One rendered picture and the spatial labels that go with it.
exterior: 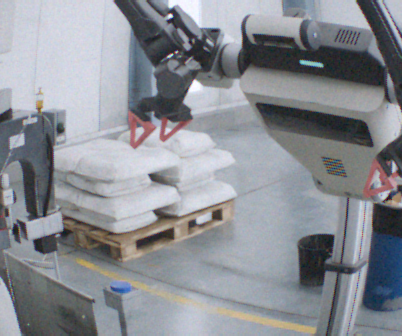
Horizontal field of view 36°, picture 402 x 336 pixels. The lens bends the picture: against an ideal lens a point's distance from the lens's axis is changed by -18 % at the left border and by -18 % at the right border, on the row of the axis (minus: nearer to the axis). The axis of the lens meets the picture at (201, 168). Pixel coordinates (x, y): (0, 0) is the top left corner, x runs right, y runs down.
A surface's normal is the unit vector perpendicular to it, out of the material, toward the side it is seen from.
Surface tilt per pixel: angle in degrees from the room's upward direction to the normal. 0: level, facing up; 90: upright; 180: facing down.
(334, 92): 40
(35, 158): 90
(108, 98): 90
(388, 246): 93
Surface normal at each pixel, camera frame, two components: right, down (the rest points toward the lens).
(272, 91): -0.42, -0.62
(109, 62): 0.77, 0.14
